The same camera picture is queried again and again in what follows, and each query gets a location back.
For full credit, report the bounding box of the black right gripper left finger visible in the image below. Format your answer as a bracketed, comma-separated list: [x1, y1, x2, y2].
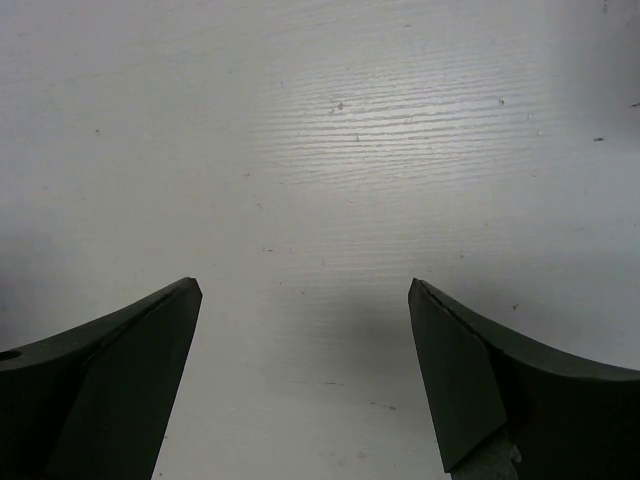
[1, 277, 202, 479]

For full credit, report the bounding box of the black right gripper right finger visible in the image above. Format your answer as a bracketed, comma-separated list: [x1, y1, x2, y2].
[408, 280, 639, 479]

